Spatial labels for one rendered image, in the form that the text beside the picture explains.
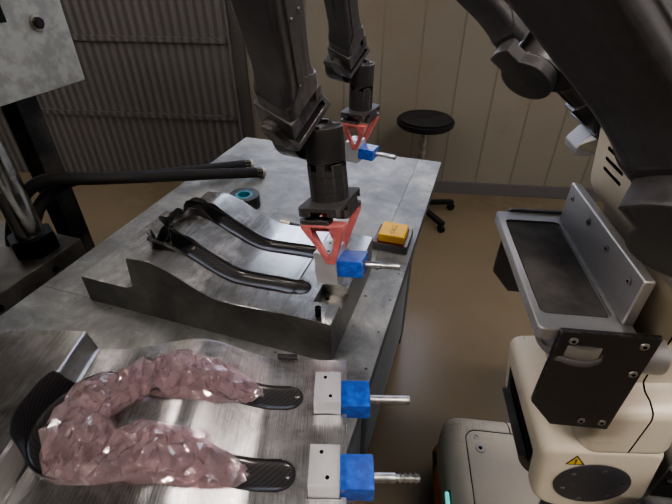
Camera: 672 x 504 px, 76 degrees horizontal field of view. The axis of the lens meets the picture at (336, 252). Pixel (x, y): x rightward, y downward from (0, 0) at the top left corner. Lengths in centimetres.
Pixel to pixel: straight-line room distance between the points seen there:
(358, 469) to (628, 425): 35
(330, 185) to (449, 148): 234
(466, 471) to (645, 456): 59
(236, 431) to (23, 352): 32
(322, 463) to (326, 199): 34
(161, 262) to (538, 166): 263
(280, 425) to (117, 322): 42
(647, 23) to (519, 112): 268
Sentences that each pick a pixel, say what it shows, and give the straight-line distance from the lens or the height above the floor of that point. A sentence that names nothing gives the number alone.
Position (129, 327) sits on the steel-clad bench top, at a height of 80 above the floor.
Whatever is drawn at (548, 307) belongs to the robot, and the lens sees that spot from 54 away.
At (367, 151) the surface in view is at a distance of 113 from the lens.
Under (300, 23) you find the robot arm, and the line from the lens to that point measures 45.
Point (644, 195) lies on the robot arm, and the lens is 31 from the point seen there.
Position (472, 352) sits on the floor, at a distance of 191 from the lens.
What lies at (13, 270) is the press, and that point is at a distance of 119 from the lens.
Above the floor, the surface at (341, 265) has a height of 97.
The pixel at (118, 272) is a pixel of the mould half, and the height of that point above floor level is 86.
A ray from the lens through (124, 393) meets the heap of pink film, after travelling 65.
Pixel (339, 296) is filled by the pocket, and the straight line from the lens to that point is 77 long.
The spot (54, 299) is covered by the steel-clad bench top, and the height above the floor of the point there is 80.
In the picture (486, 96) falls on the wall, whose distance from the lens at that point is 285.
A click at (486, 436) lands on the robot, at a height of 28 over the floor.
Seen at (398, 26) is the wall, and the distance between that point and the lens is 272.
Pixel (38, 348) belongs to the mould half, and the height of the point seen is 91.
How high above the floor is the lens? 137
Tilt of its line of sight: 36 degrees down
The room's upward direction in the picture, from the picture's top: straight up
